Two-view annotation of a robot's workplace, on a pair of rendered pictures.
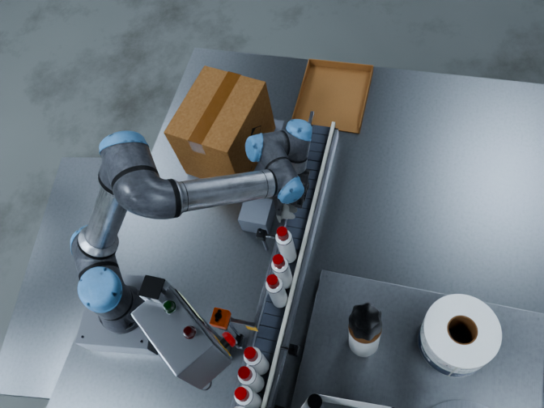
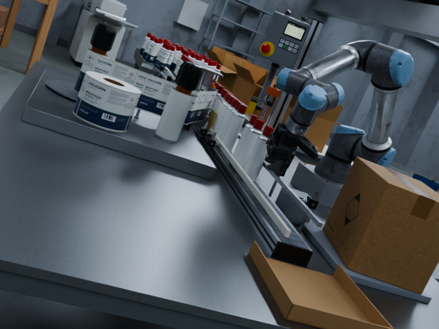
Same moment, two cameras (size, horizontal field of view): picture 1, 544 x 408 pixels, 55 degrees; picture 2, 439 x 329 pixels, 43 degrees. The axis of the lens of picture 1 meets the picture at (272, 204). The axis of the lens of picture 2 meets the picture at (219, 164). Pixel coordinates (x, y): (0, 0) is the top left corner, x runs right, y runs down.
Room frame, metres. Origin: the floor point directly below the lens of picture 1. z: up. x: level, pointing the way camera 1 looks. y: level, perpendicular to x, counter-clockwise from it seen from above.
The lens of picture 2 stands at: (1.87, -1.49, 1.32)
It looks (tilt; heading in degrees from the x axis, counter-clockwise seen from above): 13 degrees down; 133
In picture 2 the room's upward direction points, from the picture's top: 22 degrees clockwise
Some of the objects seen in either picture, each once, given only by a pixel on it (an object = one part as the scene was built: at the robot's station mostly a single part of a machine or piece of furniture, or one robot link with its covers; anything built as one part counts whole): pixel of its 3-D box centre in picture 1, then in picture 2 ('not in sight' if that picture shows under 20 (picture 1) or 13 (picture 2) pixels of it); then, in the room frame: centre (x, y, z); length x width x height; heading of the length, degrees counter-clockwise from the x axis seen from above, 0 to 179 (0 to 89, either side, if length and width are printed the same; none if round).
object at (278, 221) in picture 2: (299, 258); (239, 169); (0.62, -0.04, 0.91); 1.07 x 0.01 x 0.02; 151
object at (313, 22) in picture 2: (194, 327); (283, 98); (0.42, 0.28, 1.17); 0.04 x 0.04 x 0.67; 61
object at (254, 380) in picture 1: (250, 378); (232, 125); (0.29, 0.20, 0.98); 0.05 x 0.05 x 0.20
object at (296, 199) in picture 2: (275, 248); (262, 162); (0.66, 0.03, 0.96); 1.07 x 0.01 x 0.01; 151
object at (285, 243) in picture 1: (285, 244); (259, 153); (0.65, -0.01, 0.98); 0.05 x 0.05 x 0.20
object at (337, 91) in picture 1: (333, 95); (315, 288); (1.26, -0.35, 0.85); 0.30 x 0.26 x 0.04; 151
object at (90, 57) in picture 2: not in sight; (95, 60); (-0.05, -0.30, 1.04); 0.09 x 0.09 x 0.29
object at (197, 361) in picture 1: (184, 337); (286, 42); (0.34, 0.26, 1.38); 0.17 x 0.10 x 0.19; 26
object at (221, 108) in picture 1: (223, 129); (387, 221); (1.14, 0.09, 0.99); 0.30 x 0.24 x 0.27; 141
